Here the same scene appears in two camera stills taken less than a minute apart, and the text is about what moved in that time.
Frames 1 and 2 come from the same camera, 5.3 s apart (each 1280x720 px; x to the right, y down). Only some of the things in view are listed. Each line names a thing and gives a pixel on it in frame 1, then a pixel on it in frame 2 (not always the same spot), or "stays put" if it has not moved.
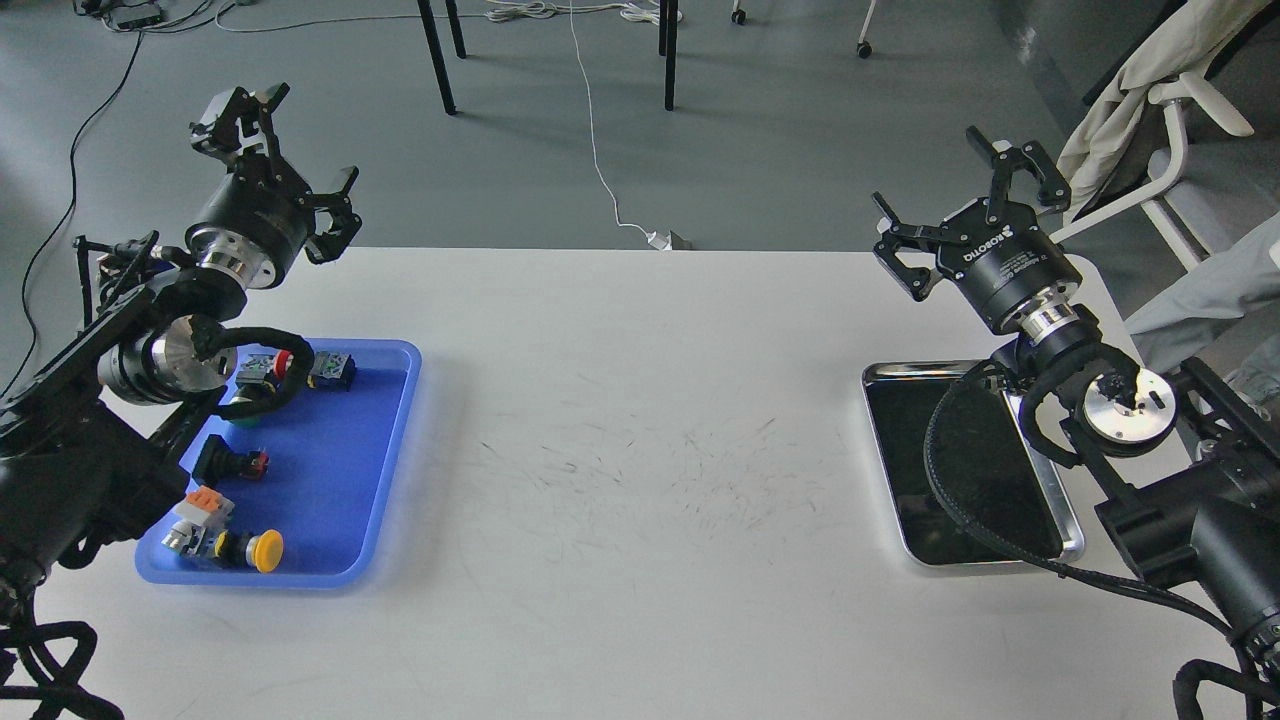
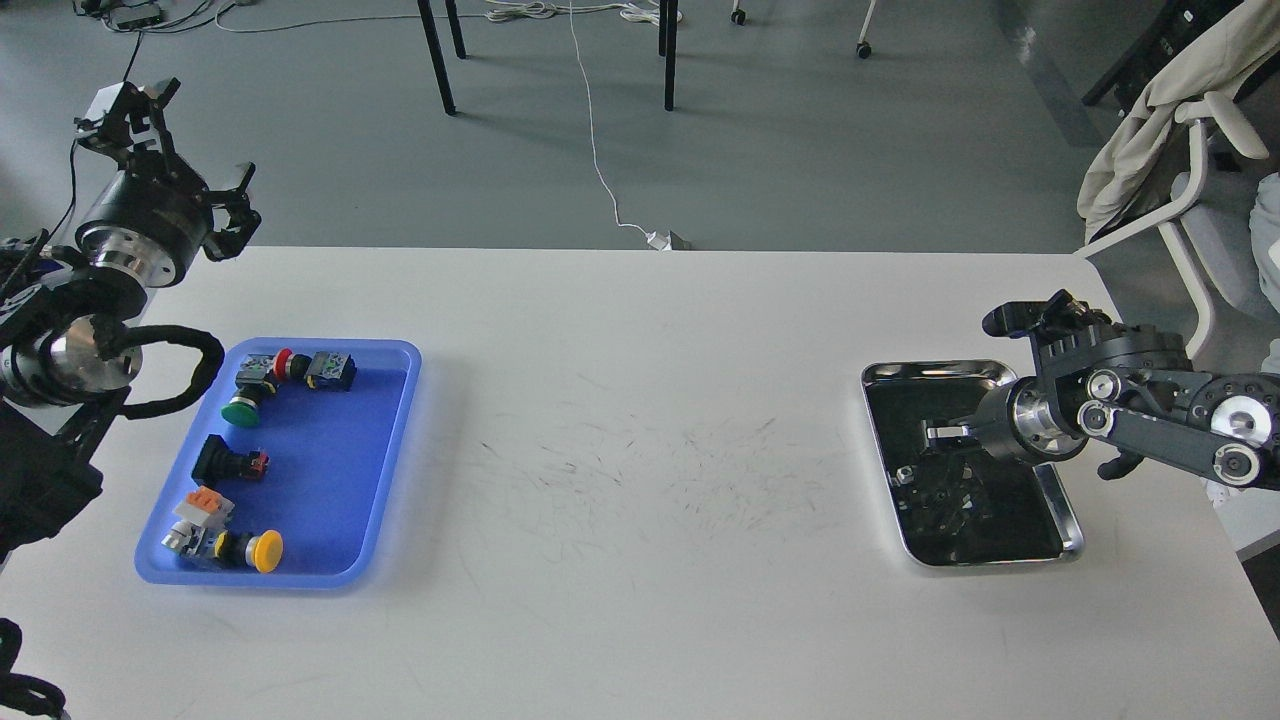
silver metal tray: [970, 478] stays put
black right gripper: [994, 253] -> [995, 424]
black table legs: [668, 28] stays put
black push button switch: [220, 461] stays put
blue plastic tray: [340, 481] stays put
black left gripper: [262, 219] -> [153, 222]
